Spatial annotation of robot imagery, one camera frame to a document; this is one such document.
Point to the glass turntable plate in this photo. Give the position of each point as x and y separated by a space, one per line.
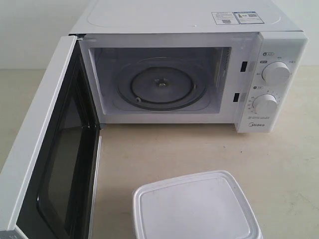
162 84

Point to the white microwave door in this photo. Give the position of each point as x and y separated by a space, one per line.
48 181

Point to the upper white control knob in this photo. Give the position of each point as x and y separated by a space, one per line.
276 73

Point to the white control knob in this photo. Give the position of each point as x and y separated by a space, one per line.
265 104
276 73

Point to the lower white control knob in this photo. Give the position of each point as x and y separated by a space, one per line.
265 104

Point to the white plastic lidded container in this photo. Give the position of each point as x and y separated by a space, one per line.
207 205

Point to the white microwave oven body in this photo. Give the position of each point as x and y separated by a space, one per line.
116 33

